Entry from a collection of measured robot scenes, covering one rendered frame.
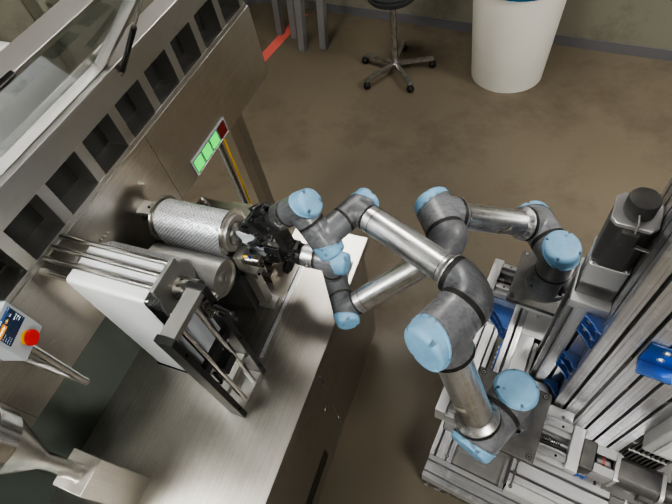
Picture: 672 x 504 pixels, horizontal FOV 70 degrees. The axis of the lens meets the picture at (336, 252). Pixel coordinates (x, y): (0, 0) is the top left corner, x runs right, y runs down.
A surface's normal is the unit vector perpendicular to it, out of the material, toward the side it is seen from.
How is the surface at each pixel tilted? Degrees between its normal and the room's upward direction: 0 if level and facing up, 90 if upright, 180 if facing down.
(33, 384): 90
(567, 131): 0
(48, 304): 90
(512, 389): 8
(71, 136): 90
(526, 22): 94
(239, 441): 0
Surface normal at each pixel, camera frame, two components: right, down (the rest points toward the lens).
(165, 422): -0.14, -0.57
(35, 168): 0.93, 0.20
